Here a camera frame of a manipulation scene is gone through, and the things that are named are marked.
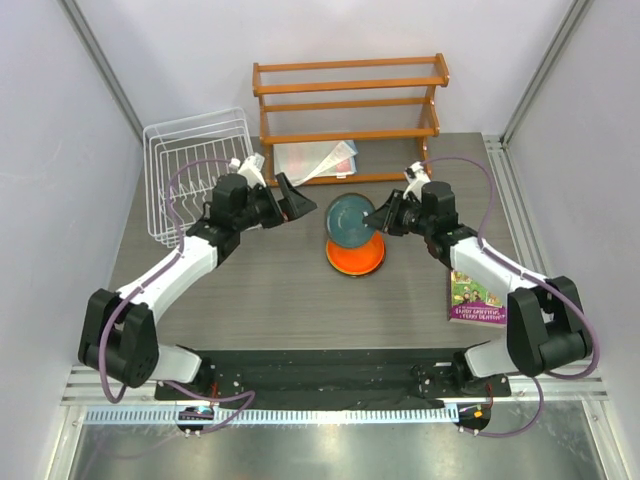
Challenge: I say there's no clear plastic document sleeve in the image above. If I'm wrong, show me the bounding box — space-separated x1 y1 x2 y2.
273 140 358 186

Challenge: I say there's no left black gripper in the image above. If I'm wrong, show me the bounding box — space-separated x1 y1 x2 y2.
234 173 315 232

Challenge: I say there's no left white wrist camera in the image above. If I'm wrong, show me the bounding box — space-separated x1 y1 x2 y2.
229 153 267 188

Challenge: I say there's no white wire dish rack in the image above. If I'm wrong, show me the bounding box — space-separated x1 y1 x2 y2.
143 107 254 249

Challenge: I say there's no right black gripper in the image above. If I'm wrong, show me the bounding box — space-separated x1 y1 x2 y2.
364 189 434 237

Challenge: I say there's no purple treehouse book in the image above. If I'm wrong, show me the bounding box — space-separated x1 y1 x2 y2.
448 271 507 328

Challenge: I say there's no orange plate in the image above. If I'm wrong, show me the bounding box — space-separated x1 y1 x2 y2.
325 233 386 277

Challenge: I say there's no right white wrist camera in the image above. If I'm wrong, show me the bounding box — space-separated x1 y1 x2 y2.
403 162 431 199

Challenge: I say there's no slotted cable duct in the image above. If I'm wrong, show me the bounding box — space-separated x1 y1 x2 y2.
84 404 459 426

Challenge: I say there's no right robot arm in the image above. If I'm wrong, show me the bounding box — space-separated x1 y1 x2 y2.
363 181 599 395

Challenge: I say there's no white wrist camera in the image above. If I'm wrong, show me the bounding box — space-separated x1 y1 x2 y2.
403 162 431 199
229 153 267 188

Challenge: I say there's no orange wooden shelf rack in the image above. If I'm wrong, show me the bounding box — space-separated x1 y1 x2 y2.
251 53 450 189

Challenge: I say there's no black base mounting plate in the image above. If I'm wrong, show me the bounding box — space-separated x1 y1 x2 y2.
153 347 512 412

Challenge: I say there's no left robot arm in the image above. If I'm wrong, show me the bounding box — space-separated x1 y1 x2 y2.
78 173 317 399

